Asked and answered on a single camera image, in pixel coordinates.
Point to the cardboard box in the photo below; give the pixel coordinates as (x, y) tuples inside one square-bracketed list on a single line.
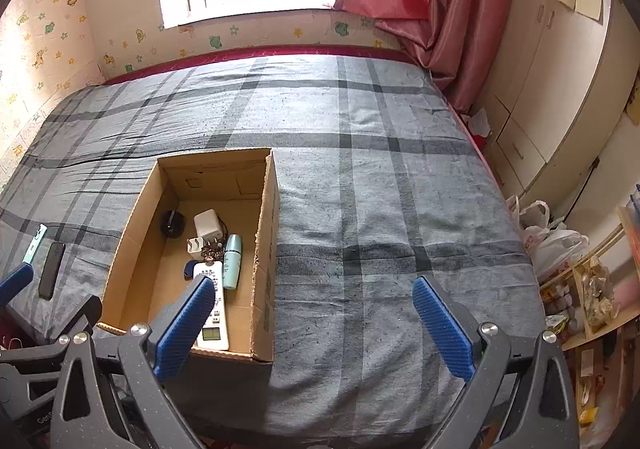
[(150, 279)]

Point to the small blue object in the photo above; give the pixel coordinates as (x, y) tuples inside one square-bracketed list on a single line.
[(190, 269)]

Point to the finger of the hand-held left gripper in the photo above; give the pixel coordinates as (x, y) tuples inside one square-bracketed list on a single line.
[(82, 316), (15, 281)]

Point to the green smartphone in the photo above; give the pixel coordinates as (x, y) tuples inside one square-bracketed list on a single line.
[(36, 244)]

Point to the grey plaid bed sheet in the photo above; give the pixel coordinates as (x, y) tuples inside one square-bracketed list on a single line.
[(375, 179)]

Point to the clear plastic packet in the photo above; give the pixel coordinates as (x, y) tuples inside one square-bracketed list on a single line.
[(600, 294)]

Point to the teal cosmetic bottle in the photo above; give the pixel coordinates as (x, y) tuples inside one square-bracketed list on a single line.
[(232, 264)]

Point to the pink curtain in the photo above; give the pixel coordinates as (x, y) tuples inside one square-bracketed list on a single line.
[(450, 4)]

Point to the wooden shelf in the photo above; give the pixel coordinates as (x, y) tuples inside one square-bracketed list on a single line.
[(590, 335)]

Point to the cream wardrobe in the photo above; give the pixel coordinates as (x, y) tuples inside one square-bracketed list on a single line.
[(550, 79)]

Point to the small white plug adapter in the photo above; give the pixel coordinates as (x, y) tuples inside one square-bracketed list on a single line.
[(195, 248)]

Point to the black cylindrical object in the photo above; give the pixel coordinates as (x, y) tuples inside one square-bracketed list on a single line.
[(172, 224)]

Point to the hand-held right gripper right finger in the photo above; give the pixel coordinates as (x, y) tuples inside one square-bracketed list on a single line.
[(442, 324)]

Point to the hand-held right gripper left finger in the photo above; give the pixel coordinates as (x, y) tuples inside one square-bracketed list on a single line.
[(182, 326)]

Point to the row of small jars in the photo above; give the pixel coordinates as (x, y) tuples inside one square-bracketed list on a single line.
[(560, 306)]

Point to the white plastic bag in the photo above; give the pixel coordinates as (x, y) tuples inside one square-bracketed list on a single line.
[(560, 249), (532, 216)]

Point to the large white charger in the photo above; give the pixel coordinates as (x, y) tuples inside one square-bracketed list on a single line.
[(207, 224)]

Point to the black smartphone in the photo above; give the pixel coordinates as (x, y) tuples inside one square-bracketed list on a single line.
[(51, 271)]

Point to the white remote control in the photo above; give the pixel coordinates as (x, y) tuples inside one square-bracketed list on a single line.
[(215, 324)]

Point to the white crumpled cloth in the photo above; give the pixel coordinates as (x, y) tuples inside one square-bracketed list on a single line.
[(477, 124)]

